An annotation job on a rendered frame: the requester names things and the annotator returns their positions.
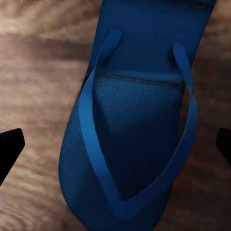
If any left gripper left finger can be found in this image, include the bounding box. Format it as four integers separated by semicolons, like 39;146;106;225
0;128;25;186

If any sandal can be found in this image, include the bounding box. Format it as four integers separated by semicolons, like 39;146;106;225
58;0;217;231

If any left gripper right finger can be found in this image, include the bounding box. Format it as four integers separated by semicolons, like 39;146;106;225
216;128;231;167

